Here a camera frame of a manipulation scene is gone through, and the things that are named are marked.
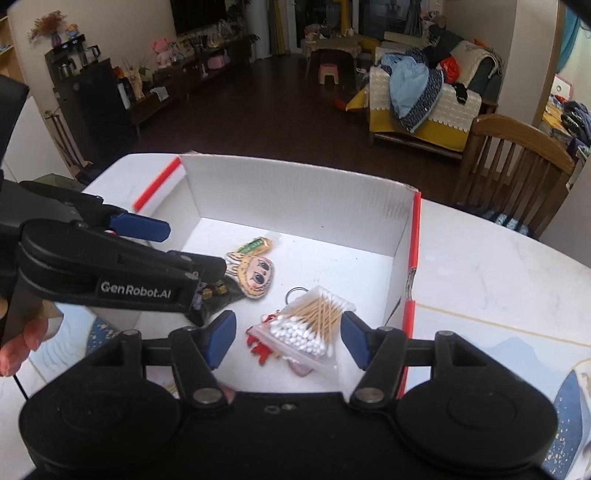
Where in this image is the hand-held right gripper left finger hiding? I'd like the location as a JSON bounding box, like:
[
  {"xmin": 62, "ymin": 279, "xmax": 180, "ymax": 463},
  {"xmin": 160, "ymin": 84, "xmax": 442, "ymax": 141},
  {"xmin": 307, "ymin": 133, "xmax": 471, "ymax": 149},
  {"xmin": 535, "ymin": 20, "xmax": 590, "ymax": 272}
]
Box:
[{"xmin": 85, "ymin": 310, "xmax": 237, "ymax": 411}]

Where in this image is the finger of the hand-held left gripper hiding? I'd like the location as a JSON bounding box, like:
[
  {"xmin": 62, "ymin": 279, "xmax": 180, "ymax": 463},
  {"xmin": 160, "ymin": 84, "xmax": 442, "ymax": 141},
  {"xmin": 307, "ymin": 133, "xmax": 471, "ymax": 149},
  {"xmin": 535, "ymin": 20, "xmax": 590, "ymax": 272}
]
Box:
[
  {"xmin": 21, "ymin": 220, "xmax": 227, "ymax": 283},
  {"xmin": 21, "ymin": 182, "xmax": 171, "ymax": 243}
]

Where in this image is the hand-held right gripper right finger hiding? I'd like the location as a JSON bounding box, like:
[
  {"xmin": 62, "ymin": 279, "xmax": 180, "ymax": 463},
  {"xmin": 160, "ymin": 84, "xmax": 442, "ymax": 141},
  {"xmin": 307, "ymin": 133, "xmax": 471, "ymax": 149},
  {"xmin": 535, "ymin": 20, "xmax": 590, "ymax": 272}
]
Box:
[{"xmin": 341, "ymin": 311, "xmax": 502, "ymax": 411}]

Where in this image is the red figure keychain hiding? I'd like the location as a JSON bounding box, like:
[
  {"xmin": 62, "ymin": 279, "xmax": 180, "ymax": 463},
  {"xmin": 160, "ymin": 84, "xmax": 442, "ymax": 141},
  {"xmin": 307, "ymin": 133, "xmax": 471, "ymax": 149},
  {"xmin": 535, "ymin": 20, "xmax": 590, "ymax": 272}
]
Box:
[{"xmin": 245, "ymin": 286, "xmax": 306, "ymax": 360}]

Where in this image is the black snack packet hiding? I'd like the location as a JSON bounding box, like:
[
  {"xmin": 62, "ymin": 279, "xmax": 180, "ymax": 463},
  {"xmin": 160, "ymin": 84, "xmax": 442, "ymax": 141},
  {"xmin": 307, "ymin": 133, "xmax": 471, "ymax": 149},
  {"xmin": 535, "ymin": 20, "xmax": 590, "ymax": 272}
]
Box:
[{"xmin": 187, "ymin": 274, "xmax": 243, "ymax": 326}]

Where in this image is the bag of cotton swabs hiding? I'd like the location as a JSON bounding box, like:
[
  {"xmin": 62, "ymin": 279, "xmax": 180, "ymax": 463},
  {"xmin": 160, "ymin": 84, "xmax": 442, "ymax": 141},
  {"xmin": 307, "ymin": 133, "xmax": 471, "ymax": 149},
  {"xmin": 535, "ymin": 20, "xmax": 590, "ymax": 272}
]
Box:
[{"xmin": 263, "ymin": 286, "xmax": 357, "ymax": 374}]

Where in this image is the cartoon rabbit face charm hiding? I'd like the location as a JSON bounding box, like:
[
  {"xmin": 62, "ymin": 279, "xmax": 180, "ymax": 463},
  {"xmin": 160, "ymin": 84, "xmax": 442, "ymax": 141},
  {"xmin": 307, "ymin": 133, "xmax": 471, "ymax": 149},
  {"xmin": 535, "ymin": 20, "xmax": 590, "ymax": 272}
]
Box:
[{"xmin": 225, "ymin": 250, "xmax": 275, "ymax": 300}]

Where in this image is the green yellow snack packet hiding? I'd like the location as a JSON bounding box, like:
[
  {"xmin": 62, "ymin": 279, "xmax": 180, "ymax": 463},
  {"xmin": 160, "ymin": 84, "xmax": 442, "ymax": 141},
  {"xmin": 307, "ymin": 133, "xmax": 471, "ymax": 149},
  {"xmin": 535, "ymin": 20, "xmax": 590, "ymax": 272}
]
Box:
[{"xmin": 238, "ymin": 235, "xmax": 275, "ymax": 254}]

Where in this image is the red cardboard box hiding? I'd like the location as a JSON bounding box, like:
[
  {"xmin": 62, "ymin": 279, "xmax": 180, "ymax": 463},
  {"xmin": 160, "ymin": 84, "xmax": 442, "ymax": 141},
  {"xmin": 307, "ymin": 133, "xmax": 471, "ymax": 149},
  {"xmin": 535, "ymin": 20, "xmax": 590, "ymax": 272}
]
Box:
[{"xmin": 133, "ymin": 154, "xmax": 423, "ymax": 402}]

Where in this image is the person's left hand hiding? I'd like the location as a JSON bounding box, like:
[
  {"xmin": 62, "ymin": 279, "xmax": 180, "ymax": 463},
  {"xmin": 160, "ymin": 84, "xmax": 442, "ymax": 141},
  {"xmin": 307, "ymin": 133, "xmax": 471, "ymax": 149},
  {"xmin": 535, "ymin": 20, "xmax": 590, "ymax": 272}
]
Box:
[{"xmin": 0, "ymin": 299, "xmax": 51, "ymax": 377}]

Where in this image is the black side cabinet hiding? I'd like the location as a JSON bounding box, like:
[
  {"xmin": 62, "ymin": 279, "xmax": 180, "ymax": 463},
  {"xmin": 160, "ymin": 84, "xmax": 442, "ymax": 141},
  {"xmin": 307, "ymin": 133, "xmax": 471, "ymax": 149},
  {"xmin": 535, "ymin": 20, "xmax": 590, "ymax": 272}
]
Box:
[{"xmin": 44, "ymin": 34, "xmax": 139, "ymax": 171}]

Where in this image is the dark wooden tv cabinet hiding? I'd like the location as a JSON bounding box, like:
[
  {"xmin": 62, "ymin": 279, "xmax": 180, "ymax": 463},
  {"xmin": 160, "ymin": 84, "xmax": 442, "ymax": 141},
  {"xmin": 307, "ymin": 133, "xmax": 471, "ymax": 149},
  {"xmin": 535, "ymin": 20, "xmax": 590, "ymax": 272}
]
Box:
[{"xmin": 113, "ymin": 34, "xmax": 259, "ymax": 139}]

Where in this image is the pink plush toy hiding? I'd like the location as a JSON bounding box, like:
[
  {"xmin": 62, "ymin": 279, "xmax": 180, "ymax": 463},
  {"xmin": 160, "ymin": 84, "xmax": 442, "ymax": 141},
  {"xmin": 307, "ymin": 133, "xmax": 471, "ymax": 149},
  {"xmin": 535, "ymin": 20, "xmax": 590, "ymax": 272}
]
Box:
[{"xmin": 152, "ymin": 39, "xmax": 174, "ymax": 69}]

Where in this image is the television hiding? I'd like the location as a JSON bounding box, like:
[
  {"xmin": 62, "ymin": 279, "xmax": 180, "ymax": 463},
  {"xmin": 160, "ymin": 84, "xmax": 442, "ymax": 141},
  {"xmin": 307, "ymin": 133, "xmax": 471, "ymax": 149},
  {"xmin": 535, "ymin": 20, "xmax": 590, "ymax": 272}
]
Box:
[{"xmin": 170, "ymin": 0, "xmax": 229, "ymax": 35}]

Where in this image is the dried flower bouquet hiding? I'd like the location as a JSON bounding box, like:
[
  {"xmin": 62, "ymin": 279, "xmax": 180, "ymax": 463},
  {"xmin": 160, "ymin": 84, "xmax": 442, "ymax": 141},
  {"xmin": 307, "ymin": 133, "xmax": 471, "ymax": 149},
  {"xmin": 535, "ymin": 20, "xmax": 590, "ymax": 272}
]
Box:
[{"xmin": 28, "ymin": 11, "xmax": 70, "ymax": 47}]

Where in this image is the white floor air conditioner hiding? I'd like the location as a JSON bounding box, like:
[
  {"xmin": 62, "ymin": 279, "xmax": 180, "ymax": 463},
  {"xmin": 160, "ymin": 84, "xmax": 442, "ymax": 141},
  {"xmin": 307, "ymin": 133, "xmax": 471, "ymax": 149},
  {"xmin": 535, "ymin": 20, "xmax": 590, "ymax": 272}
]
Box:
[{"xmin": 245, "ymin": 0, "xmax": 273, "ymax": 61}]

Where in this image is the sofa with cream cover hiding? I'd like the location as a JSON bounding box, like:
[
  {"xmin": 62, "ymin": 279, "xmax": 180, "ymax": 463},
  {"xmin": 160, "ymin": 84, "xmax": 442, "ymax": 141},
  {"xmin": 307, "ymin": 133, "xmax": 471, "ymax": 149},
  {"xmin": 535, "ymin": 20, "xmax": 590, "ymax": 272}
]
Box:
[{"xmin": 367, "ymin": 39, "xmax": 504, "ymax": 160}]

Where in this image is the wooden chair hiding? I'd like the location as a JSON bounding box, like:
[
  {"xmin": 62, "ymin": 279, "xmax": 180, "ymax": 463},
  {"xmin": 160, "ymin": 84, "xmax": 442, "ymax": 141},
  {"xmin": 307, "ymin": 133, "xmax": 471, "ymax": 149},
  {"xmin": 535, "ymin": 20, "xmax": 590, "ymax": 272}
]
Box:
[{"xmin": 450, "ymin": 113, "xmax": 578, "ymax": 241}]

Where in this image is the blue clothes pile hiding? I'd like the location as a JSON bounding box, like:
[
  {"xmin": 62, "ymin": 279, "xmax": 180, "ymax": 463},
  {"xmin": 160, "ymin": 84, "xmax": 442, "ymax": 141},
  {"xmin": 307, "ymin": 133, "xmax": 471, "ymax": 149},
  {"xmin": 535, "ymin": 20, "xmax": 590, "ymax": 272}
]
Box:
[{"xmin": 381, "ymin": 48, "xmax": 446, "ymax": 132}]

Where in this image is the coffee table with cloth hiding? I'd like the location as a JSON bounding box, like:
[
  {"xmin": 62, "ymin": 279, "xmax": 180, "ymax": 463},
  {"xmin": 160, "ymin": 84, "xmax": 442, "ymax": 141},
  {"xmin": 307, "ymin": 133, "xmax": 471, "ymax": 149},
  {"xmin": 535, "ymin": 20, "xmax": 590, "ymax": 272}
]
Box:
[{"xmin": 302, "ymin": 34, "xmax": 363, "ymax": 79}]

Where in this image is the red orange cloth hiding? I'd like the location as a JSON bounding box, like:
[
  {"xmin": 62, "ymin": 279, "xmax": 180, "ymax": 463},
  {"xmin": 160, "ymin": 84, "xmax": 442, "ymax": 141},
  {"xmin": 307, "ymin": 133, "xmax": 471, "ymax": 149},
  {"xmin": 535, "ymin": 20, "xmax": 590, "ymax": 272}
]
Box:
[{"xmin": 438, "ymin": 58, "xmax": 460, "ymax": 84}]

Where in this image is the yellow giraffe toy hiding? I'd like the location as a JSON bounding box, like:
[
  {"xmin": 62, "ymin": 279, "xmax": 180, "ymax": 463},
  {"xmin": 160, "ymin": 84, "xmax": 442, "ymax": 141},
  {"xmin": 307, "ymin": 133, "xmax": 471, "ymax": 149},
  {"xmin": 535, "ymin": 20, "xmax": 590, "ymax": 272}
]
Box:
[{"xmin": 335, "ymin": 0, "xmax": 354, "ymax": 35}]

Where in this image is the dark clothes pile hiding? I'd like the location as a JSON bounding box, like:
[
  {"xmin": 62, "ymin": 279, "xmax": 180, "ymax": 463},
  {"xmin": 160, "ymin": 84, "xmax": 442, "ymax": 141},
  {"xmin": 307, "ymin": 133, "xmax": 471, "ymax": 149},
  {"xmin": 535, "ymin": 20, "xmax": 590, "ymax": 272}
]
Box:
[{"xmin": 561, "ymin": 99, "xmax": 591, "ymax": 144}]

